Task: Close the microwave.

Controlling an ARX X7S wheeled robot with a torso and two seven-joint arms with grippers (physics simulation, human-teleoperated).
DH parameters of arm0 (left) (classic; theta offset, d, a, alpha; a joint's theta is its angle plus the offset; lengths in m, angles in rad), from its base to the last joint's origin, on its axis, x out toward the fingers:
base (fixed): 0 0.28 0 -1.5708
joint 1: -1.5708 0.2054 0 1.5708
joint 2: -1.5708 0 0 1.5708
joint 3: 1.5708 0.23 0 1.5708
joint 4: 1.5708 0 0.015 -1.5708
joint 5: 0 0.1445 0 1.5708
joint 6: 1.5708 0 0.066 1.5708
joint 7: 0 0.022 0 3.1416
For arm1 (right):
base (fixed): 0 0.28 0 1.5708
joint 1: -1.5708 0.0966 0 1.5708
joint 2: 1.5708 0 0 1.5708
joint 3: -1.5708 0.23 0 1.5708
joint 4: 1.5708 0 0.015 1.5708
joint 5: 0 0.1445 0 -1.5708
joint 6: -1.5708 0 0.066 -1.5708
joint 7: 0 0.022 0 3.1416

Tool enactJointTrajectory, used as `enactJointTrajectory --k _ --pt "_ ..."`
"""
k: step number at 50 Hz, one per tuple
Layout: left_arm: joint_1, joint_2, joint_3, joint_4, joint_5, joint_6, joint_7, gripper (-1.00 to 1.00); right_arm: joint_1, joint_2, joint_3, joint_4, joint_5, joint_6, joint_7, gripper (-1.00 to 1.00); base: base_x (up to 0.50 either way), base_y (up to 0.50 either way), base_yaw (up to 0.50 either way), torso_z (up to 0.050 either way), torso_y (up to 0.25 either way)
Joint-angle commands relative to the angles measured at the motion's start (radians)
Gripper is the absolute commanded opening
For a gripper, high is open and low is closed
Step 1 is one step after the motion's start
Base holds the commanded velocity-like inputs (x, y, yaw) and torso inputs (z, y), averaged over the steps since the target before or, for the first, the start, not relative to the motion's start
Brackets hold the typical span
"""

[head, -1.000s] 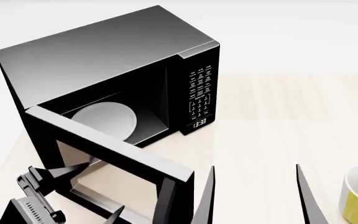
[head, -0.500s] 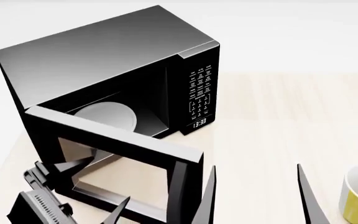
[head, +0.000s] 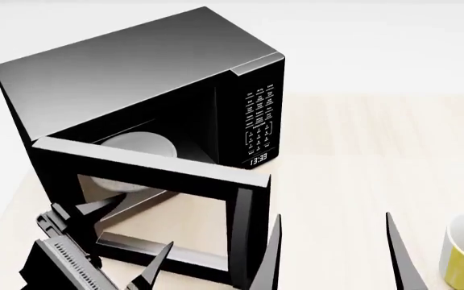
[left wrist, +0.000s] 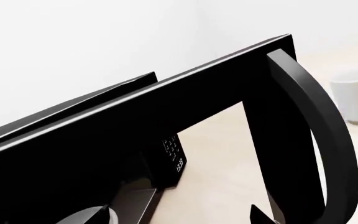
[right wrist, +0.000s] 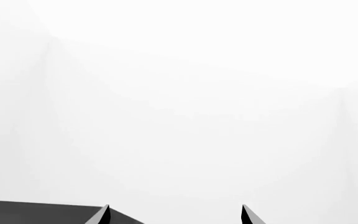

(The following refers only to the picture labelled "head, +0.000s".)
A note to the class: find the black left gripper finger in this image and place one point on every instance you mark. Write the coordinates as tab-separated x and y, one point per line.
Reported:
151	267
97	208

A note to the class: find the white round turntable plate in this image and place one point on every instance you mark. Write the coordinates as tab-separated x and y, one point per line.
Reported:
143	143

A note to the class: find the black microwave oven body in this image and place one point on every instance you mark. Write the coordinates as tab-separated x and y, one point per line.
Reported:
135	69

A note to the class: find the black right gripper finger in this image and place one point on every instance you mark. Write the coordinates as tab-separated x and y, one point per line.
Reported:
402	262
270	262

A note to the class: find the black microwave door with window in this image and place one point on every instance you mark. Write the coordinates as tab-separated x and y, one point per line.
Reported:
155	164

